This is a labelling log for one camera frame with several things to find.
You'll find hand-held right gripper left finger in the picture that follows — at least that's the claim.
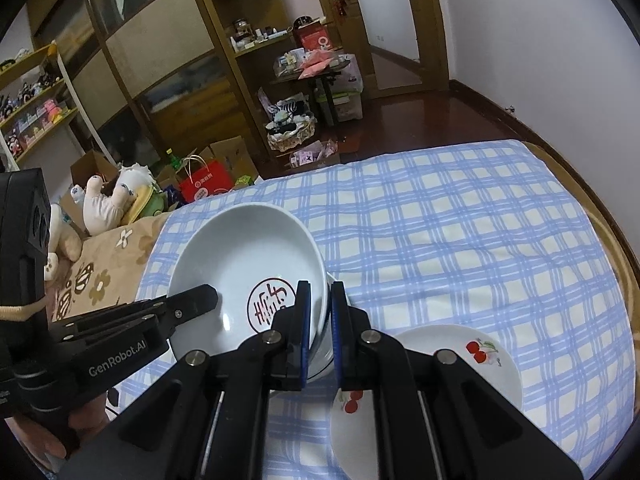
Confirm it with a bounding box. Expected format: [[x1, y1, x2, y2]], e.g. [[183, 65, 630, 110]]
[[57, 280, 313, 480]]

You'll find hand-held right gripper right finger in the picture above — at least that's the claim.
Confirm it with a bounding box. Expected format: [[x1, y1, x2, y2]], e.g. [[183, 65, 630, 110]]
[[330, 280, 583, 480]]

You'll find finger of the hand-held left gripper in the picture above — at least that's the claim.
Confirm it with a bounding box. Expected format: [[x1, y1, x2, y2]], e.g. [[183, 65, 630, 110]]
[[49, 284, 220, 344]]

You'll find white bowl with orange label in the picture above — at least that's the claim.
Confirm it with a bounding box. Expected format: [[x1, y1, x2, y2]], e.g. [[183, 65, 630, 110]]
[[305, 270, 342, 387]]

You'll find white bowl with red seal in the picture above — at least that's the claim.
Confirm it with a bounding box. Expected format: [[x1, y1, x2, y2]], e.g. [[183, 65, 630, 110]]
[[166, 203, 329, 361]]

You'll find white cherry-print plate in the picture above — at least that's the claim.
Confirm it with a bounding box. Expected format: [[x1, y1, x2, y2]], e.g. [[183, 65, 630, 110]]
[[330, 324, 523, 480]]

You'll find person's left hand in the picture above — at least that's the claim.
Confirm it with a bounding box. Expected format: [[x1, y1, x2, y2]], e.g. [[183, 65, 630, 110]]
[[7, 395, 108, 473]]

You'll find brown flower-print blanket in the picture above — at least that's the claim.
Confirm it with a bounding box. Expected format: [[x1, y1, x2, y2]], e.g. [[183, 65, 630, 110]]
[[47, 210, 173, 321]]

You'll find white plush toy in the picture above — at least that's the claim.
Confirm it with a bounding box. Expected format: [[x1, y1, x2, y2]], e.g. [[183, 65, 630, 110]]
[[82, 162, 153, 233]]

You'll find open cardboard box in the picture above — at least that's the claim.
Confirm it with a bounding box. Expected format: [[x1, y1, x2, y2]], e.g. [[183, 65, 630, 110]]
[[197, 136, 259, 186], [70, 150, 121, 201]]

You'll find green yellow plush toy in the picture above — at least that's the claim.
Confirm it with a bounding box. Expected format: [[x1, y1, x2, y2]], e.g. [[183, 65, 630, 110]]
[[125, 185, 168, 221]]

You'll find red paper bag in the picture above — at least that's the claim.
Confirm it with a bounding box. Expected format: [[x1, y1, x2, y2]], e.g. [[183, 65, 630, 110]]
[[177, 156, 236, 204]]

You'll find blue plaid tablecloth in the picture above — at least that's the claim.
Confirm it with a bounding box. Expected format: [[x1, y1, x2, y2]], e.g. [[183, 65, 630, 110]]
[[117, 139, 636, 480]]

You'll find row of small figurines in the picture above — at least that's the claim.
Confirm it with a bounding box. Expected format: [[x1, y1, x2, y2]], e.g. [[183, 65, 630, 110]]
[[0, 47, 68, 153]]

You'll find cardboard box with papers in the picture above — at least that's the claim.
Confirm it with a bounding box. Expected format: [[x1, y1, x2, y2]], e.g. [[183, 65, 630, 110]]
[[290, 141, 341, 168]]

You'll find wicker basket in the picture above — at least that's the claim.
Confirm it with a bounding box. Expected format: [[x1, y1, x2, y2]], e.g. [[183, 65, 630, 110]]
[[266, 115, 318, 153]]

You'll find striped fabric pile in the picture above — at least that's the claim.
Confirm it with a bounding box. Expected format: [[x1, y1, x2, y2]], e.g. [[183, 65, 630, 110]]
[[265, 100, 313, 133]]

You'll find wooden wardrobe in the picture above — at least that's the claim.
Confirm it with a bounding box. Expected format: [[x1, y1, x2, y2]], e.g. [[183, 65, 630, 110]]
[[27, 0, 311, 181]]

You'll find clear plastic storage bin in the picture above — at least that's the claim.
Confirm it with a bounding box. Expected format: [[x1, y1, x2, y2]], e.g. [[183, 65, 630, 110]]
[[330, 87, 364, 123]]

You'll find black stand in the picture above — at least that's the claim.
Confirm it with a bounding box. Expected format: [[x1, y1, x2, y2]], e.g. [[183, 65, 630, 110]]
[[312, 72, 338, 126]]

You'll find pink bag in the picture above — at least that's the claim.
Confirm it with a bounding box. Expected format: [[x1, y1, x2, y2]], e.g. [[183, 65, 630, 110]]
[[297, 52, 338, 78]]

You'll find printed plastic bag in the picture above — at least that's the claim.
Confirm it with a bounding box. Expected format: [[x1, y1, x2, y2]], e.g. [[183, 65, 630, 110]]
[[330, 52, 364, 93]]

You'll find red box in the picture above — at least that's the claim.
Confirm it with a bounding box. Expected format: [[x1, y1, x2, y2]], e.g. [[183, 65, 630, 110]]
[[295, 22, 335, 53]]

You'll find round wooden table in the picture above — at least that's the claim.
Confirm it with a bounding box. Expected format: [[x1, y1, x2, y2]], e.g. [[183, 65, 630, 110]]
[[520, 140, 640, 341]]

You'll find wooden wall shelf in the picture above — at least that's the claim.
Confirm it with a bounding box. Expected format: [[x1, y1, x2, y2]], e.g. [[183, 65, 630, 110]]
[[0, 42, 81, 166]]

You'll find wooden door frame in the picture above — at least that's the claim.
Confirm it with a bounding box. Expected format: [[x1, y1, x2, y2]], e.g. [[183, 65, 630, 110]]
[[305, 0, 451, 96]]

